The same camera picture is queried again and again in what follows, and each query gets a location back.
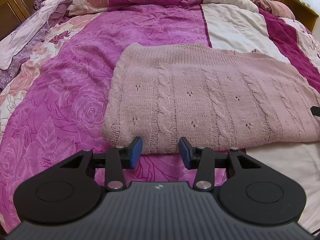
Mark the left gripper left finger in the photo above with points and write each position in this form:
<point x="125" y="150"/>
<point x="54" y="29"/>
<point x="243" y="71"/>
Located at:
<point x="121" y="158"/>

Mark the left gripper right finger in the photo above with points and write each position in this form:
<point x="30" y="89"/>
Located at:
<point x="198" y="158"/>

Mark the pink cable knit cardigan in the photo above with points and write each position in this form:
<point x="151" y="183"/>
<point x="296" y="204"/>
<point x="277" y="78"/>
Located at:
<point x="214" y="98"/>

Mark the magenta patchwork quilt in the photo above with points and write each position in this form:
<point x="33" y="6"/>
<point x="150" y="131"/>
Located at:
<point x="62" y="111"/>

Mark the lilac pillow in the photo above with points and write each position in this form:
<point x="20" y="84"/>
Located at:
<point x="35" y="41"/>

